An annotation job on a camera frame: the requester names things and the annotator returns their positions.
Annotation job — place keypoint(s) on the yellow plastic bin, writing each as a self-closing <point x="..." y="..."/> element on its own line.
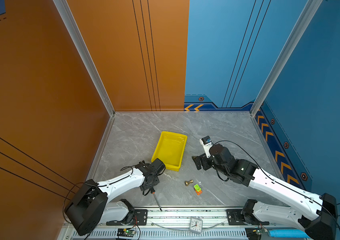
<point x="170" y="150"/>

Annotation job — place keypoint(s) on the white desk clock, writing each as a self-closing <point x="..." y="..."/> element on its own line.
<point x="196" y="225"/>

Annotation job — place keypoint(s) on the blue foam tube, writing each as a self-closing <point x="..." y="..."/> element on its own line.
<point x="288" y="233"/>

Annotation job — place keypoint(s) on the brass fitting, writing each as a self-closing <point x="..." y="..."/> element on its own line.
<point x="187" y="183"/>

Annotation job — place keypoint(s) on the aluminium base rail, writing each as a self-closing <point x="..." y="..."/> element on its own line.
<point x="172" y="223"/>

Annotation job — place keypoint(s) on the green circuit board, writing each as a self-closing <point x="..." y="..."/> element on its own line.
<point x="125" y="234"/>

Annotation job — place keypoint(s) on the small yellow orange toy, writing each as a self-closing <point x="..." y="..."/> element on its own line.
<point x="197" y="189"/>

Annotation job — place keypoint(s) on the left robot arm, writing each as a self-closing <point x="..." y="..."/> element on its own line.
<point x="93" y="202"/>

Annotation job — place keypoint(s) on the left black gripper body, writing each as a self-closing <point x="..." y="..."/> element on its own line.
<point x="155" y="182"/>

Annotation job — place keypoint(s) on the black orange screwdriver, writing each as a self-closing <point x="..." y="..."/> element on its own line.
<point x="153" y="192"/>

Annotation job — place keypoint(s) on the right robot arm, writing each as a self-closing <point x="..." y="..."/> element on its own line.
<point x="314" y="214"/>

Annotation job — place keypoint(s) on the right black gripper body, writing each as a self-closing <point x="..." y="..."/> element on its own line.
<point x="206" y="163"/>

